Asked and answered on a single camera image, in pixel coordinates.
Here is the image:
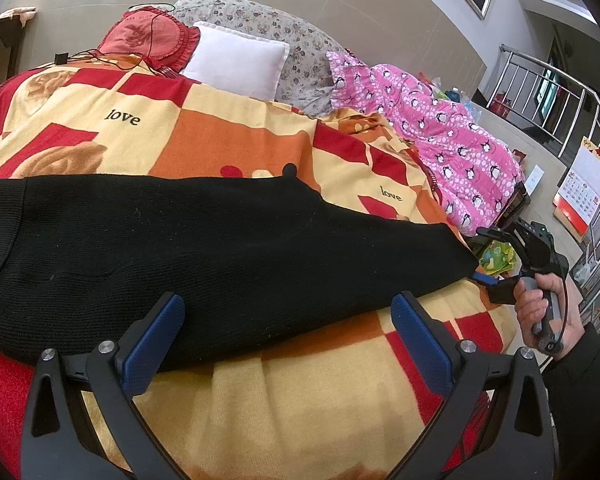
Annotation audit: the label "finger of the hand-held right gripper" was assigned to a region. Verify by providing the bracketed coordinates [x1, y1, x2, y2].
[475, 226, 514, 244]
[471, 269, 519, 306]

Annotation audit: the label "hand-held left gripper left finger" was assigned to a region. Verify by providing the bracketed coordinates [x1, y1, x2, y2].
[20, 291, 191, 480]

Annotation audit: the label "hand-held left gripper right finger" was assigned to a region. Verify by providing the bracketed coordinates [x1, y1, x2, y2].
[385, 290, 555, 480]

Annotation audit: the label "black pants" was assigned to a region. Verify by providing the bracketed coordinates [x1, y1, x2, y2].
[0, 162, 481, 373]

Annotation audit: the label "person's right forearm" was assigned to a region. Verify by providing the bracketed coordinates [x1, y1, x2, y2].
[540, 324, 600, 480]

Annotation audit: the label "person's right hand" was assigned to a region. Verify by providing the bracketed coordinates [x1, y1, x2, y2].
[514, 274, 588, 361]

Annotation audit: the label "green printed bag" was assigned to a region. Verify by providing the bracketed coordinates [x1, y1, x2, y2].
[479, 239, 520, 280]

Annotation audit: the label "white paper sheet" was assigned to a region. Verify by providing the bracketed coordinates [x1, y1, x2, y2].
[524, 166, 546, 196]

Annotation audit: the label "red desk calendar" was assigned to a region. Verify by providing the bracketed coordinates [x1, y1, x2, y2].
[552, 137, 600, 237]

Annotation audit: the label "pink penguin print quilt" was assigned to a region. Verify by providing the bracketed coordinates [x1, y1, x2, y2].
[326, 49, 525, 233]

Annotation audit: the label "pile of plastic bags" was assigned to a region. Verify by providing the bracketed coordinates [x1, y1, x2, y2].
[420, 74, 483, 123]

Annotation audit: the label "red orange checked blanket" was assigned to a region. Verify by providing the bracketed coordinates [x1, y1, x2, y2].
[0, 55, 523, 480]

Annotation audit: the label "steel railing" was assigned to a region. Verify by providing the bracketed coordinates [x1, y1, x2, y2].
[500, 44, 600, 341]

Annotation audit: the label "white pillow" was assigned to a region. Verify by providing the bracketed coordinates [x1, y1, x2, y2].
[182, 21, 291, 102]

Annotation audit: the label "floral grey pillow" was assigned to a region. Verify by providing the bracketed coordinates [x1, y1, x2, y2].
[172, 0, 351, 116]

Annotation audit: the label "red ruffled pillow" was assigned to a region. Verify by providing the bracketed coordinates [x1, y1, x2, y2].
[97, 6, 202, 78]

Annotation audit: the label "dark wooden desk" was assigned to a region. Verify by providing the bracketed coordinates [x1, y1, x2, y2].
[0, 15, 23, 83]

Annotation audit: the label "beige cloth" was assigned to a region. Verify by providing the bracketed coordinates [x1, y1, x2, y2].
[0, 5, 37, 28]

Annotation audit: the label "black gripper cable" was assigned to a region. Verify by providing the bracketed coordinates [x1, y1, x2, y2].
[554, 269, 570, 352]

